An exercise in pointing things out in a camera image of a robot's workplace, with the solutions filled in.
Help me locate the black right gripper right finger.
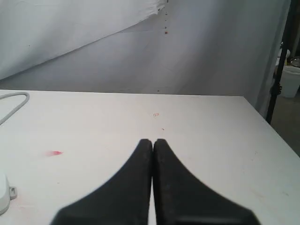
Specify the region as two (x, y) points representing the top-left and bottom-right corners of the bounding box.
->
(152, 139), (257, 225)

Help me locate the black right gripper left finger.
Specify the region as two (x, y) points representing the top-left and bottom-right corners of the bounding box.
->
(55, 139), (152, 225)

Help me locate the white power strip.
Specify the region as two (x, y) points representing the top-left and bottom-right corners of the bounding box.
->
(0, 172), (17, 215)

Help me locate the black tripod stand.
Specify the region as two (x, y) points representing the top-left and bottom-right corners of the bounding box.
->
(265, 0), (298, 124)

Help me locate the white backdrop cloth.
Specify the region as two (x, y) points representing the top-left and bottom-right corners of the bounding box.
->
(0, 0), (290, 115)

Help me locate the white bucket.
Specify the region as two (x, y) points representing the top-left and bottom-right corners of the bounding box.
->
(280, 66), (300, 98)

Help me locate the grey power cord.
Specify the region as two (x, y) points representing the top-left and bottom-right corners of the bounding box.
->
(0, 92), (30, 125)

